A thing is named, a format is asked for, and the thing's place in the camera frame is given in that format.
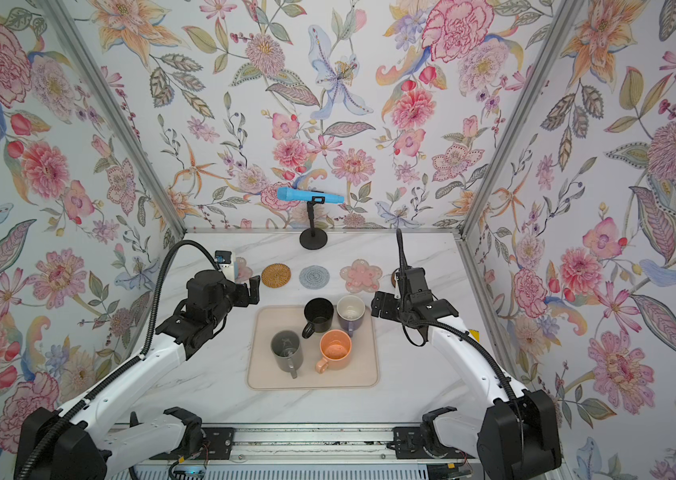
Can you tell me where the light blue cup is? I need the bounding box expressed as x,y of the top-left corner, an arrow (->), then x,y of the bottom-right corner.
214,250 -> 238,282

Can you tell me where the woven rattan round coaster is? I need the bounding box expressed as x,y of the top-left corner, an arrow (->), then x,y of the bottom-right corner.
261,263 -> 292,289

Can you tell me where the blue woven round coaster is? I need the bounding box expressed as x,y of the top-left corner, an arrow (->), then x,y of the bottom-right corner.
299,265 -> 330,290

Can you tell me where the pink flower silicone coaster right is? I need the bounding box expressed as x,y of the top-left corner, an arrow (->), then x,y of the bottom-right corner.
340,259 -> 383,294

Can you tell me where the pink flower silicone coaster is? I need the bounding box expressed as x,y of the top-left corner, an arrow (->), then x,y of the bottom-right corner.
235,257 -> 254,283
340,259 -> 383,294

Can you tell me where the black cup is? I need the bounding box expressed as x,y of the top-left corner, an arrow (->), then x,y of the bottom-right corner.
301,298 -> 335,339

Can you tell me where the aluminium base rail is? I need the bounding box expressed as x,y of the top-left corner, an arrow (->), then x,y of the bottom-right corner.
201,423 -> 479,466

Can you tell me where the white cup with purple outside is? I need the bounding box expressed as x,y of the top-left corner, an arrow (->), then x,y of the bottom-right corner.
336,295 -> 366,337

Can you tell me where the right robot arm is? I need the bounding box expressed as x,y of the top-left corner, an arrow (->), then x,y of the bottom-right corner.
371,232 -> 563,479

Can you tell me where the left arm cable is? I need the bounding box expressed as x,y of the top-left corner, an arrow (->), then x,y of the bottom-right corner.
13,239 -> 222,480

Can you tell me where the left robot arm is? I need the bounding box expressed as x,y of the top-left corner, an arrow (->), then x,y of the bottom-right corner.
14,270 -> 261,479

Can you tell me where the black microphone stand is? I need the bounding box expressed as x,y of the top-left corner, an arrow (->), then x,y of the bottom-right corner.
299,196 -> 328,251

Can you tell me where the pink flower silicone coaster left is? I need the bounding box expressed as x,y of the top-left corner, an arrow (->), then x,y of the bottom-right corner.
235,257 -> 254,283

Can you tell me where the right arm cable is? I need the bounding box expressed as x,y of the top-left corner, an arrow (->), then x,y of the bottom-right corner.
400,317 -> 525,480

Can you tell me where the blue microphone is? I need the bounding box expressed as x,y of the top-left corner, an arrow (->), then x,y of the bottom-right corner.
277,187 -> 345,204

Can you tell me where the grey cup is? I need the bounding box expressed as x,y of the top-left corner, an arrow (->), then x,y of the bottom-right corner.
270,330 -> 304,379

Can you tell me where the orange cup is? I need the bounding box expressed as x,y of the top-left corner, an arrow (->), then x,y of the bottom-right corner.
315,330 -> 353,374

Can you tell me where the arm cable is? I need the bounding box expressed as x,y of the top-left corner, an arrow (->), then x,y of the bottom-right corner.
400,317 -> 525,480
13,239 -> 222,480

